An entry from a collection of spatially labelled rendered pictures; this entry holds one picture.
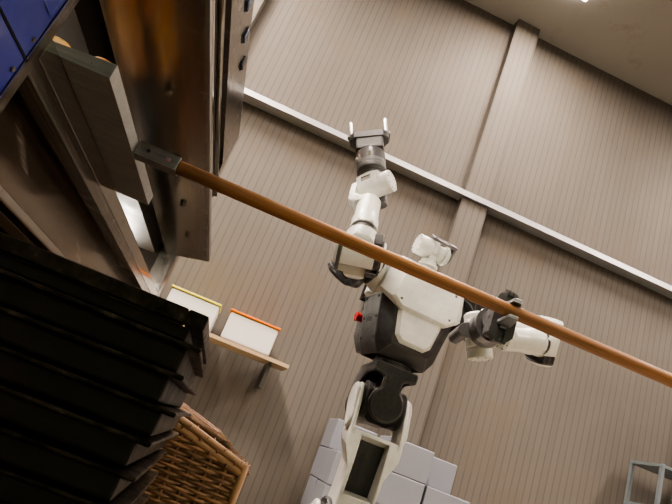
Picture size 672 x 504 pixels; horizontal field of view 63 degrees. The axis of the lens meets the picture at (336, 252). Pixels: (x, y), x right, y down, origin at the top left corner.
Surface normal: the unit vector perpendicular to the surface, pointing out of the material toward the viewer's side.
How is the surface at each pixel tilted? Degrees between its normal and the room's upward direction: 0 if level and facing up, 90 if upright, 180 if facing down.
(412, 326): 91
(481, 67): 90
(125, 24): 168
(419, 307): 91
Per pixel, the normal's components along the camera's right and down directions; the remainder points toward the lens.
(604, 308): 0.23, -0.27
